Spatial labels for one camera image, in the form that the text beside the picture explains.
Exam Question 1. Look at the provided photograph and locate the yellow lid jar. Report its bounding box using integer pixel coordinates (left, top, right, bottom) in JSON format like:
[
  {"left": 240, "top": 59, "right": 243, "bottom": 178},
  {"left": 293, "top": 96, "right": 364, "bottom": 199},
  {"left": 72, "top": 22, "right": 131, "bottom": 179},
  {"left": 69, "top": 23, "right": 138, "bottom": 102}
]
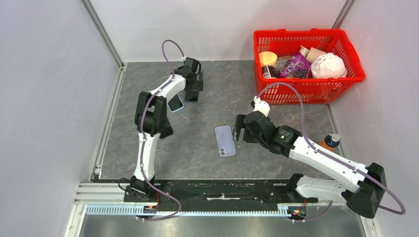
[{"left": 258, "top": 51, "right": 278, "bottom": 79}]

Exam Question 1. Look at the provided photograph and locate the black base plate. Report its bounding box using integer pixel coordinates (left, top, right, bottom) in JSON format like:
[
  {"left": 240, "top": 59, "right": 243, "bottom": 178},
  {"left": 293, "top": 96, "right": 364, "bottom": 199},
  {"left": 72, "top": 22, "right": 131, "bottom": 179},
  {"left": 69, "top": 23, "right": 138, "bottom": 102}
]
[{"left": 124, "top": 174, "right": 318, "bottom": 212}]

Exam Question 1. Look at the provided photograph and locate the white plastic bag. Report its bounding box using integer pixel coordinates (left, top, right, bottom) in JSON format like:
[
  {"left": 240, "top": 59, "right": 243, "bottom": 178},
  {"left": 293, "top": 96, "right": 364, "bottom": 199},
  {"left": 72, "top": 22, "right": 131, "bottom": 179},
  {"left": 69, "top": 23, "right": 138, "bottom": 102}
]
[{"left": 311, "top": 53, "right": 347, "bottom": 79}]

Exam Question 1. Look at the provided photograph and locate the red plastic basket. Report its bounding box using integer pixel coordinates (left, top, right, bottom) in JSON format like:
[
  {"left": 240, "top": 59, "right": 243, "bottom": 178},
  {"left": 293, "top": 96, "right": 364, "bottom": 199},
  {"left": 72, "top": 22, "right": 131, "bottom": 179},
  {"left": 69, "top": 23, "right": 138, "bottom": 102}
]
[{"left": 253, "top": 28, "right": 365, "bottom": 105}]

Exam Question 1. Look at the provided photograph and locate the purple snack bag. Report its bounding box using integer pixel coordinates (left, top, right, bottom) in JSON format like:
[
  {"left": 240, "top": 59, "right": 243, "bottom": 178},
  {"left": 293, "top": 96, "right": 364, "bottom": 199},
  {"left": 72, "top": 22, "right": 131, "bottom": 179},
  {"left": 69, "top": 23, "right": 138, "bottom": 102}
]
[{"left": 278, "top": 51, "right": 312, "bottom": 79}]

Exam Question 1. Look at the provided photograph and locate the lilac phone case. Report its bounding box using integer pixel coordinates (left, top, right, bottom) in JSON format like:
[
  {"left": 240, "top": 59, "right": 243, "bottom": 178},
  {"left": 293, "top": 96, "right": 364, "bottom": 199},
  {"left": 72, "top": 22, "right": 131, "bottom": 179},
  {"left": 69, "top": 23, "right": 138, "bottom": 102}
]
[{"left": 215, "top": 125, "right": 236, "bottom": 157}]

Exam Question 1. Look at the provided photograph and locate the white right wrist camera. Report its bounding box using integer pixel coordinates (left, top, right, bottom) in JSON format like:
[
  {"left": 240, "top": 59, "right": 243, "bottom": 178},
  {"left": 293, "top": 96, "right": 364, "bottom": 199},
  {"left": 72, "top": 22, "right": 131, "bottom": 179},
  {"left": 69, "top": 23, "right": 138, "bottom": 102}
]
[{"left": 253, "top": 96, "right": 270, "bottom": 117}]

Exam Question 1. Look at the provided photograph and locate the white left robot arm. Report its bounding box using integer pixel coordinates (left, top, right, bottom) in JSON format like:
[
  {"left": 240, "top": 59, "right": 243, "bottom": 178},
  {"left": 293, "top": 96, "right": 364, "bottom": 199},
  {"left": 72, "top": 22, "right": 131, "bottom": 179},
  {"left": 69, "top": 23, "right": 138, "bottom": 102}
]
[{"left": 124, "top": 57, "right": 203, "bottom": 202}]

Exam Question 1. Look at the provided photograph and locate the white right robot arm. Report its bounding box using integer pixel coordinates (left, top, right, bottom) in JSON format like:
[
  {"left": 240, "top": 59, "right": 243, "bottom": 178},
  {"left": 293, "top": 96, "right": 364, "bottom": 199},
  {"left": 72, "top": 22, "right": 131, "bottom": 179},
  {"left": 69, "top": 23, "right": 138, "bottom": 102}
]
[{"left": 234, "top": 111, "right": 386, "bottom": 219}]

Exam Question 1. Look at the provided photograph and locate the orange pump bottle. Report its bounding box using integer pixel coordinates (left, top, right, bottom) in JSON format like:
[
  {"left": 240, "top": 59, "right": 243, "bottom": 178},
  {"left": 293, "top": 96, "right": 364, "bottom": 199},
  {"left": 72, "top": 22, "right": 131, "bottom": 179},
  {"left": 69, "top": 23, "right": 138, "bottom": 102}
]
[{"left": 319, "top": 133, "right": 341, "bottom": 151}]

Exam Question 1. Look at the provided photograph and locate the black phone teal edge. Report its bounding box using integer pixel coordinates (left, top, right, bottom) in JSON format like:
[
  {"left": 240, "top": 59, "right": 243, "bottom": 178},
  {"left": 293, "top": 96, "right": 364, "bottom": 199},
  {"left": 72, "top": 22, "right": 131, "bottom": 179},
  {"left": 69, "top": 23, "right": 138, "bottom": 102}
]
[{"left": 184, "top": 90, "right": 199, "bottom": 103}]

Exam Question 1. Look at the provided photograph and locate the beige cardboard tube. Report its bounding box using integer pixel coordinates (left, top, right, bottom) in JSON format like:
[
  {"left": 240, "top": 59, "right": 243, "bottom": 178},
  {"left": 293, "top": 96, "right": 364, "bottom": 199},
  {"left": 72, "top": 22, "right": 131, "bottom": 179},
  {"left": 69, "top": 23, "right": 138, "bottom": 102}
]
[{"left": 305, "top": 47, "right": 326, "bottom": 63}]

